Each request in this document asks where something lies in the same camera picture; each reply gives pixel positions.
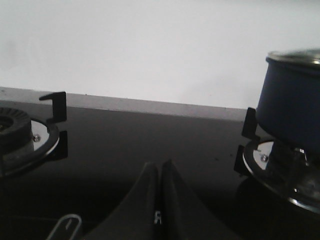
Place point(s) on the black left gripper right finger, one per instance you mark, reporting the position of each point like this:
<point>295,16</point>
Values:
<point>185,215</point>

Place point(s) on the black pot support grate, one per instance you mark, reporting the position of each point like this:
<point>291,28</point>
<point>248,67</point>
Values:
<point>252,158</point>

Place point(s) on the black round gas burner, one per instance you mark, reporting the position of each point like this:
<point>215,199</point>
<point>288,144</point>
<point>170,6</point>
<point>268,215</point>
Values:
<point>296,169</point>

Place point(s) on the black glass gas stove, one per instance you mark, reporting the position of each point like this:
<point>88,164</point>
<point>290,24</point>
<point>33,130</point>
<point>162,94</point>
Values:
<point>102,155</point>

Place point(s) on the dark blue cooking pot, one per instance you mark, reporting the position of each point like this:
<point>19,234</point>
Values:
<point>289,104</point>

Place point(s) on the silver stove knob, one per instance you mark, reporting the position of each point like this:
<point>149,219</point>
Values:
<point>68,227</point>

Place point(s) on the glass pot lid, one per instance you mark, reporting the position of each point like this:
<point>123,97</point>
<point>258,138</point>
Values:
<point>309,56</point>

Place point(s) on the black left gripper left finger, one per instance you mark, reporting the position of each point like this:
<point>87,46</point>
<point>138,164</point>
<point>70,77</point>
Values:
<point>133,218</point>

